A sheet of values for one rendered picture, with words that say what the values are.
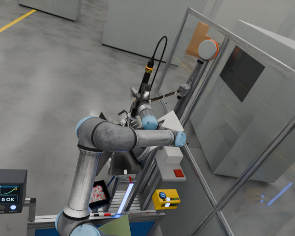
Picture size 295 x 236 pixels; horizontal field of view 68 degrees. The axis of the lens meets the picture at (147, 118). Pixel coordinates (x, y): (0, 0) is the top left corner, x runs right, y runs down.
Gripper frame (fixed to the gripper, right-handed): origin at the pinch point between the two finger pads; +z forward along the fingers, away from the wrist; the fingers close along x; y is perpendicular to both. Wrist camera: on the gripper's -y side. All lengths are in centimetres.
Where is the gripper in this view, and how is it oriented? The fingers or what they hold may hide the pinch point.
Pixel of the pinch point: (138, 87)
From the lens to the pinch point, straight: 136.7
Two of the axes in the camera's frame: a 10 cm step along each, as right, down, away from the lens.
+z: -2.2, -6.1, 7.6
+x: 9.2, 1.2, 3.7
